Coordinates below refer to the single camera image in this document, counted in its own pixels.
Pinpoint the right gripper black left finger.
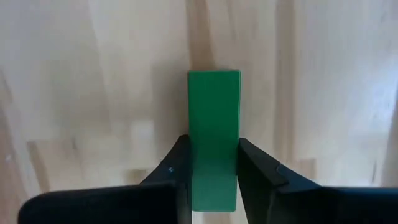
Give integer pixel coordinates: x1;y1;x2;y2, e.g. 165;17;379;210
17;134;193;224

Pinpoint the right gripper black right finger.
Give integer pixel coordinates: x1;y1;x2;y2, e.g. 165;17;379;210
236;138;398;224

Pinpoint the green wooden block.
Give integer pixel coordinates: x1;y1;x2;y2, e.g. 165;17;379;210
187;70;242;213

